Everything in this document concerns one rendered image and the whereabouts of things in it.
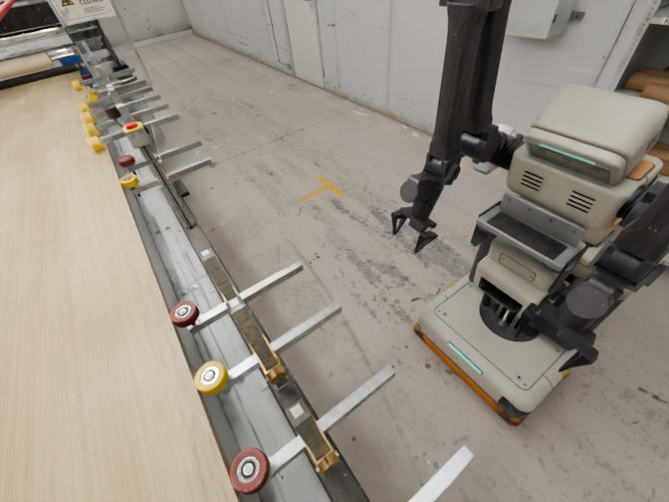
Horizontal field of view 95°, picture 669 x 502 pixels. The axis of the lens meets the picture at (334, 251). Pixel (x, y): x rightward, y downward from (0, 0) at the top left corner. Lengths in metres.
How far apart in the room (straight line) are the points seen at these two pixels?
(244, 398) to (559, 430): 1.42
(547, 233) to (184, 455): 1.06
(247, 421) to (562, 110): 1.20
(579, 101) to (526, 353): 1.12
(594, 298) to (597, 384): 1.45
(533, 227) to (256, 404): 1.01
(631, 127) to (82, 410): 1.39
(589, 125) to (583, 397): 1.45
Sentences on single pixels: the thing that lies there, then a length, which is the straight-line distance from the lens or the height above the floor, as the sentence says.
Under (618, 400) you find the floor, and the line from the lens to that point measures 2.12.
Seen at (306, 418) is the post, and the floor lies 1.11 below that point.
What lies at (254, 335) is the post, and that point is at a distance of 0.77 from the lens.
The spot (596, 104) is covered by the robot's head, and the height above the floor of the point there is 1.37.
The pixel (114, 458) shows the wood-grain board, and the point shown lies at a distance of 0.98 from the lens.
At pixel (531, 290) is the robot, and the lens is 1.20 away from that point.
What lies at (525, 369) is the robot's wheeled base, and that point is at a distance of 1.65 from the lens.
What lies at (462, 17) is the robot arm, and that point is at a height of 1.54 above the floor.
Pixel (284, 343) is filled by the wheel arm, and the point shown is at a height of 0.85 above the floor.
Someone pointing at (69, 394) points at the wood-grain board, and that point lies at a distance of 1.13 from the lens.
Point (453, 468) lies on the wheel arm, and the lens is 0.86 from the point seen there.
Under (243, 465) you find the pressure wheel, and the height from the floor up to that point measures 0.90.
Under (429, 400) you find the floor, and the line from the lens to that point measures 1.78.
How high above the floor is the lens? 1.68
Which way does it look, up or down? 46 degrees down
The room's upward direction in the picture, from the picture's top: 8 degrees counter-clockwise
